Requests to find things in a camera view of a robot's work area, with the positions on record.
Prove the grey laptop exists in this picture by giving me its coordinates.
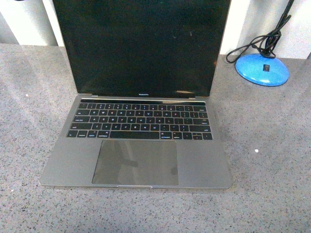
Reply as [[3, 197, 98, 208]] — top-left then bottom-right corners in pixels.
[[40, 0, 232, 189]]

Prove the blue desk lamp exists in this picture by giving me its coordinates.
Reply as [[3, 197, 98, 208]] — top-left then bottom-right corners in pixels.
[[234, 0, 294, 86]]

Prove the white curtain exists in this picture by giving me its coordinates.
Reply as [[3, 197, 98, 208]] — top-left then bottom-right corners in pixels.
[[0, 0, 311, 59]]

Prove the black lamp power cable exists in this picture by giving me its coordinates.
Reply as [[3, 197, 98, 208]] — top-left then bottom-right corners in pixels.
[[226, 14, 292, 64]]

